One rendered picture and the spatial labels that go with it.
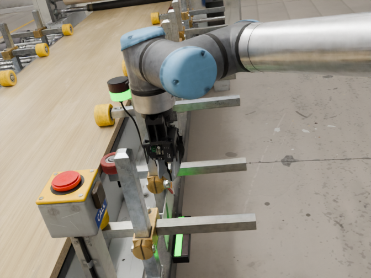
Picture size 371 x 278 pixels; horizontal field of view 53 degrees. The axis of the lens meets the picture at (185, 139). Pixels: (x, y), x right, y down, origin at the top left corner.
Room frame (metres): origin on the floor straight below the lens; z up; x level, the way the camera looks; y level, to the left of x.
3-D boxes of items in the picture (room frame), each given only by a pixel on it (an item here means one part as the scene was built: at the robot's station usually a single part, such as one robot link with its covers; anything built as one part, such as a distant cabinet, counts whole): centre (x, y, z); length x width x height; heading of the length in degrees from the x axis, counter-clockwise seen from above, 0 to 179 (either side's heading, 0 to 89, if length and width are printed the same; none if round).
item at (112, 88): (0.95, 0.15, 1.17); 0.06 x 0.06 x 0.02
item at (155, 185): (0.97, 0.10, 0.85); 0.13 x 0.06 x 0.05; 172
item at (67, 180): (0.44, 0.17, 1.22); 0.04 x 0.04 x 0.02
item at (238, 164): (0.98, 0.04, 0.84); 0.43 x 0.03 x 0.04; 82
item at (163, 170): (0.75, 0.07, 1.01); 0.06 x 0.03 x 0.09; 172
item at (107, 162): (1.00, 0.24, 0.85); 0.08 x 0.08 x 0.11
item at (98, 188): (0.43, 0.14, 1.20); 0.03 x 0.01 x 0.03; 172
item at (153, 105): (0.75, 0.05, 1.20); 0.10 x 0.09 x 0.05; 82
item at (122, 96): (0.95, 0.15, 1.14); 0.06 x 0.06 x 0.02
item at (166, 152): (0.74, 0.05, 1.11); 0.09 x 0.08 x 0.12; 172
